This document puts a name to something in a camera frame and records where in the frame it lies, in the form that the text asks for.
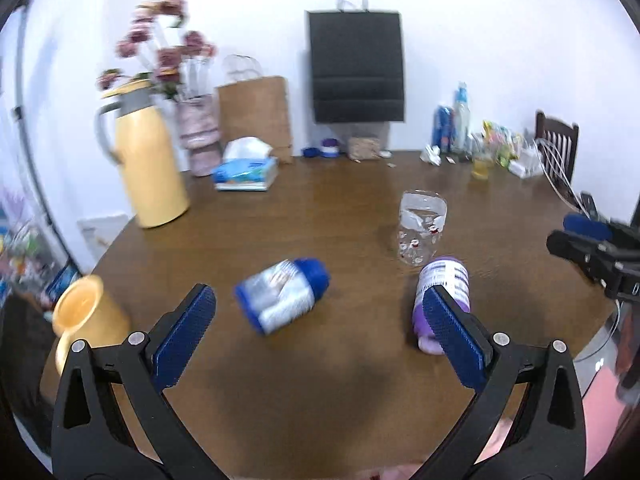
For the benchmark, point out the blue can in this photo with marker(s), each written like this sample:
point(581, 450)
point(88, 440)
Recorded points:
point(442, 130)

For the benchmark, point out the pink artificial flowers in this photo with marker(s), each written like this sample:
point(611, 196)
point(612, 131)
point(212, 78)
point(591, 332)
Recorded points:
point(160, 45)

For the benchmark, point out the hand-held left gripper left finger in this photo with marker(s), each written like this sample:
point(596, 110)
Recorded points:
point(187, 327)

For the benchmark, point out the black paper bag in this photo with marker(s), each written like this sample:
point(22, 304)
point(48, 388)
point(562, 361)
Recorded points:
point(356, 65)

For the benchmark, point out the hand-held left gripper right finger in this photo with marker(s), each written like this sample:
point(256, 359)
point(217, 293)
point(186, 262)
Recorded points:
point(452, 332)

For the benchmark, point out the crumpled white tissue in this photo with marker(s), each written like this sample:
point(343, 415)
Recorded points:
point(431, 155)

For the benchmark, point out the blue packet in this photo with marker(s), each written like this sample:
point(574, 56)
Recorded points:
point(62, 280)

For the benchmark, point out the glass of yellow liquid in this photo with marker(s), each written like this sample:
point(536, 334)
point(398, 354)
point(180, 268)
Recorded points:
point(481, 165)

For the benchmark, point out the clear snack container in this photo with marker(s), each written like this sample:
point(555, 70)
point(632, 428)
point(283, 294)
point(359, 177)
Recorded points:
point(365, 147)

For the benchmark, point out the blue jar lid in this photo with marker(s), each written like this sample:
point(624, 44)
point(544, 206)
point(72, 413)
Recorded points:
point(311, 152)

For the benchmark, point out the brown paper bag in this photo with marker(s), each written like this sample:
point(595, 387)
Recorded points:
point(256, 115)

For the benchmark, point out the yellow thermos jug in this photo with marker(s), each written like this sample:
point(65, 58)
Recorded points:
point(147, 160)

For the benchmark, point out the white charger box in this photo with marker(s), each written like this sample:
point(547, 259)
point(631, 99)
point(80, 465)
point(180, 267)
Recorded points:
point(526, 164)

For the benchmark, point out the blue tissue pack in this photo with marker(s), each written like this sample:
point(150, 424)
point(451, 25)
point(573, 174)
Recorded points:
point(245, 170)

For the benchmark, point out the small blue jar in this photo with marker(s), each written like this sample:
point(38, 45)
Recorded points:
point(329, 149)

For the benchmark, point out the clear bottle with blue cap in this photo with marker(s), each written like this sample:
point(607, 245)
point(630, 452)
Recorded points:
point(461, 117)

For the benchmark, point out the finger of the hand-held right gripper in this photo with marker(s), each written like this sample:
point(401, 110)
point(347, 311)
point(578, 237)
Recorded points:
point(570, 246)
point(587, 225)

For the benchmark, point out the dark wooden chair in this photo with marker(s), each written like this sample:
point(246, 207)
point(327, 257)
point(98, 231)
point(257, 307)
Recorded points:
point(557, 135)

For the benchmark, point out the purple labelled bottle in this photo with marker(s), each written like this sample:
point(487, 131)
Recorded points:
point(442, 287)

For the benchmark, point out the black stand pole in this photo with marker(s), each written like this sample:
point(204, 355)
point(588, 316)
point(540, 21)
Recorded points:
point(30, 150)

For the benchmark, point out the pink vase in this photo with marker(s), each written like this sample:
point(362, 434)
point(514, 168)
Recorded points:
point(201, 132)

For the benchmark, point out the yellow cup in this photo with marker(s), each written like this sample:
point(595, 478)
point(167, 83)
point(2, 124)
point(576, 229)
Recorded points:
point(82, 320)

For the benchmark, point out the colourful shelf clutter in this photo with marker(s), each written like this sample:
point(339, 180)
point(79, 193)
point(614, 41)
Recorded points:
point(17, 245)

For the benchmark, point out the clear plastic cup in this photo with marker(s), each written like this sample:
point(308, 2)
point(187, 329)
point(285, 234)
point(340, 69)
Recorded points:
point(421, 230)

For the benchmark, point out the blue capped bottle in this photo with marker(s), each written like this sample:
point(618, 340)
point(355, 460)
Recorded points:
point(282, 295)

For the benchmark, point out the colourful snack packets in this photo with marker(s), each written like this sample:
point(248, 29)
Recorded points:
point(500, 140)

